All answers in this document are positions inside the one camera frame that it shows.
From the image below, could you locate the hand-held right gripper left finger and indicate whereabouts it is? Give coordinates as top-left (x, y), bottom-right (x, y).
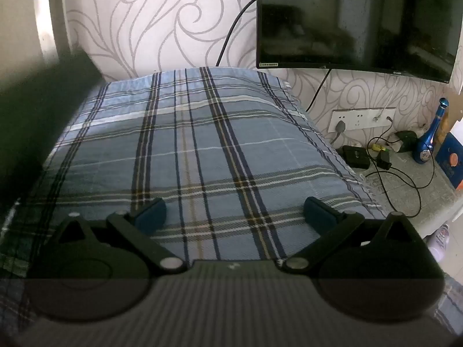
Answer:
top-left (47, 198), bottom-right (187, 273)

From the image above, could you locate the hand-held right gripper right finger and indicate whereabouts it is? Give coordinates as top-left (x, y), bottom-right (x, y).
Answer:
top-left (281, 197), bottom-right (424, 273)

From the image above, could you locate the small black box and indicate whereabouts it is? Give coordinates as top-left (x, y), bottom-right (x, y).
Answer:
top-left (342, 145), bottom-right (370, 169)

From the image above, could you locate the marble top cabinet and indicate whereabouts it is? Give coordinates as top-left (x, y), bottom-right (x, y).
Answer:
top-left (336, 141), bottom-right (463, 239)

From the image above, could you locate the blue plaid bed sheet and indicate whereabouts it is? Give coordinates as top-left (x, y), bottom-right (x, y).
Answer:
top-left (0, 67), bottom-right (463, 329)

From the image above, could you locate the dark green pouch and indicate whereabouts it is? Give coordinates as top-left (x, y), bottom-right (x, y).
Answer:
top-left (396, 130), bottom-right (418, 152)

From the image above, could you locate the blue glass bottle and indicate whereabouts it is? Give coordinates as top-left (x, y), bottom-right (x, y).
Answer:
top-left (413, 97), bottom-right (449, 163)

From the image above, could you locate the white plastic bottle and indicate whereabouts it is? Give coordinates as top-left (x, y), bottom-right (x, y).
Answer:
top-left (427, 224), bottom-right (451, 261)

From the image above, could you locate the dark blurry object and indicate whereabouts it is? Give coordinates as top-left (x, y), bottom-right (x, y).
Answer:
top-left (0, 52), bottom-right (104, 203)

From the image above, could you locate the blue and orange carton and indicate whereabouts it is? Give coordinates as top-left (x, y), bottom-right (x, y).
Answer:
top-left (435, 132), bottom-right (463, 190)

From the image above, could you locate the orange packet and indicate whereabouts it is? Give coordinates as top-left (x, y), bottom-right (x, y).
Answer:
top-left (436, 110), bottom-right (451, 143)

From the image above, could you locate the black flat television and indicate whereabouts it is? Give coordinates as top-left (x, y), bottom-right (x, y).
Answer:
top-left (256, 0), bottom-right (458, 84)

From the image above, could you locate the grey plug with cable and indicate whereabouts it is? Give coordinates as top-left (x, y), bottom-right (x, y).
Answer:
top-left (331, 121), bottom-right (348, 149)

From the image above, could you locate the long black looped cable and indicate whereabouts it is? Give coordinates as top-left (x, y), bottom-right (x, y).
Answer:
top-left (365, 116), bottom-right (436, 217)

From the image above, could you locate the white wall socket panel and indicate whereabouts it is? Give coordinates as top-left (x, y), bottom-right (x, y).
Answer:
top-left (328, 107), bottom-right (396, 134)

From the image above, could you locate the thin black hanging cable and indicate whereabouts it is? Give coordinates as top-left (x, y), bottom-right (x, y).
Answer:
top-left (307, 69), bottom-right (331, 112)

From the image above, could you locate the white charging cable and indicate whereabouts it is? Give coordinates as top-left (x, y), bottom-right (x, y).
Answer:
top-left (374, 77), bottom-right (400, 121)

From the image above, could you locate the black television power cable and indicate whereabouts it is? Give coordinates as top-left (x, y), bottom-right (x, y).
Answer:
top-left (216, 0), bottom-right (258, 69)

